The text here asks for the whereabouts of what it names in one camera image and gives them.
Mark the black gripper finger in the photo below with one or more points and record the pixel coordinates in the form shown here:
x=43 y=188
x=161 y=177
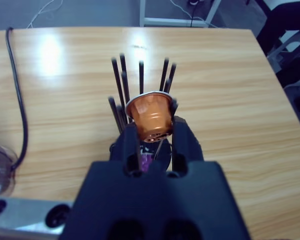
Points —
x=130 y=150
x=185 y=147

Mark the orange coffee capsule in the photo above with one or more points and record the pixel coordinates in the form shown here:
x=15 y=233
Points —
x=150 y=117

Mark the purple coffee capsule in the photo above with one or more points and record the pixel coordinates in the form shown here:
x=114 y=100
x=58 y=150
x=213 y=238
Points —
x=146 y=162

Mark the black capsule holder with rods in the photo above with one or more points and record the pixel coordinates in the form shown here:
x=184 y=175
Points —
x=141 y=77

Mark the clear water tank black lid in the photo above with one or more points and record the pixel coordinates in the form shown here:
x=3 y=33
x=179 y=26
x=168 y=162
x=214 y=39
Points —
x=0 y=170

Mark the white chair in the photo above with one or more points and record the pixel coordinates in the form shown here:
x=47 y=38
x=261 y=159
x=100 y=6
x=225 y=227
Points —
x=293 y=41

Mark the person in dark clothes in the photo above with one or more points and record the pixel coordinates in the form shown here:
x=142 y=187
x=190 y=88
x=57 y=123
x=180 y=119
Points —
x=282 y=20

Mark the white metal table frame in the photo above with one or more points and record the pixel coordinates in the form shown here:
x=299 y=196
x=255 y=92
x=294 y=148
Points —
x=175 y=22

